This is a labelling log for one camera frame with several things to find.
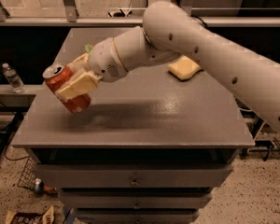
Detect bottom drawer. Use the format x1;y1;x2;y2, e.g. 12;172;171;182
77;209;199;224

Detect grey drawer cabinet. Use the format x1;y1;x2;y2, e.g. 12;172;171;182
11;26;256;224

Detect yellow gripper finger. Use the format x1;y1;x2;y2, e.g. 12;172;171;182
55;71;103;100
67;53;90;73

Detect middle drawer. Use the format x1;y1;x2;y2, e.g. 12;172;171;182
60;191;212;209

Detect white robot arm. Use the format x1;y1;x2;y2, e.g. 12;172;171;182
55;1;280;132

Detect clear water bottle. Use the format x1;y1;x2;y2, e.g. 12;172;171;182
2;63;25;93

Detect top drawer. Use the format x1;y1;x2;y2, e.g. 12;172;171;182
34;164;232;189

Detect green chip bag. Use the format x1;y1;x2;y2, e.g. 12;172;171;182
85;44;93;53

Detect drawer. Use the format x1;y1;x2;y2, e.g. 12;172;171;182
60;191;212;209
34;164;232;189
77;209;199;224

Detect black cable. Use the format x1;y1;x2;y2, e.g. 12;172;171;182
0;89;31;161

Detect yellow sponge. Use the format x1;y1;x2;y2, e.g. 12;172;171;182
168;56;202;80

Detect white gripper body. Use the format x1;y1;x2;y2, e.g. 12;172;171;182
88;37;128;82

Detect wire basket on floor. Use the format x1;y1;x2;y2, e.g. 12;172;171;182
17;156;58;194

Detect brown snack bag on floor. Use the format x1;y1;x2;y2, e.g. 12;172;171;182
6;206;54;224

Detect red coke can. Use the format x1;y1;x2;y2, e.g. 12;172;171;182
43;63;91;113

